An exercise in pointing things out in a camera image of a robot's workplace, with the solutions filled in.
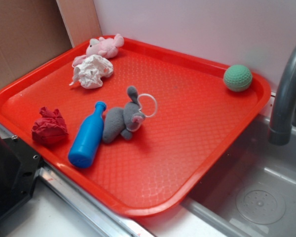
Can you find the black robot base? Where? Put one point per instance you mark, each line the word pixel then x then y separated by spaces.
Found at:
pixel 19 168

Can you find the crumpled white paper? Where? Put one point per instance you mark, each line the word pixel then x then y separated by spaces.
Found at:
pixel 88 71

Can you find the crumpled red paper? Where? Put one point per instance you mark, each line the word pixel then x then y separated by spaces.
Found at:
pixel 50 128

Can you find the red plastic tray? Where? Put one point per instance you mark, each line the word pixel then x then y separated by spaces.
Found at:
pixel 197 119

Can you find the grey plush bunny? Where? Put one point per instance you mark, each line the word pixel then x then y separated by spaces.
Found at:
pixel 127 120

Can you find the blue plastic toy bottle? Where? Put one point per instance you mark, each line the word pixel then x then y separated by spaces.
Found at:
pixel 86 143

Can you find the pink plush toy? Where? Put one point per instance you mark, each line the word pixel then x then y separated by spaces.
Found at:
pixel 106 48

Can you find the green foam golf ball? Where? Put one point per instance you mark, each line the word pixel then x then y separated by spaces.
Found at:
pixel 237 78

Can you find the grey toy sink basin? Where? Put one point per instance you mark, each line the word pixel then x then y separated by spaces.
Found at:
pixel 249 192

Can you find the grey plastic faucet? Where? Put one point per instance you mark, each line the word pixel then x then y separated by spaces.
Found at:
pixel 283 115

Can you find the brown cardboard panel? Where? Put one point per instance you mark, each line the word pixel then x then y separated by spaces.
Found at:
pixel 32 32

